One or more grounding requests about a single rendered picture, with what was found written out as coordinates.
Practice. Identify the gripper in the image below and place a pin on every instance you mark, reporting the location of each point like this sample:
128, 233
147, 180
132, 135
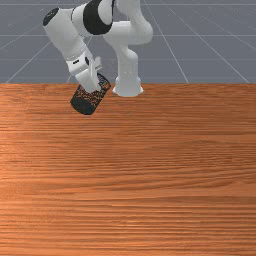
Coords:
85, 71

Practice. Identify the dark mesh basket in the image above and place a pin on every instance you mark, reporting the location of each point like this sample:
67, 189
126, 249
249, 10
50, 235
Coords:
87, 99

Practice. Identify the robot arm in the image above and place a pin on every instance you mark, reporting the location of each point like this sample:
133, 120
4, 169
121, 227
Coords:
100, 30

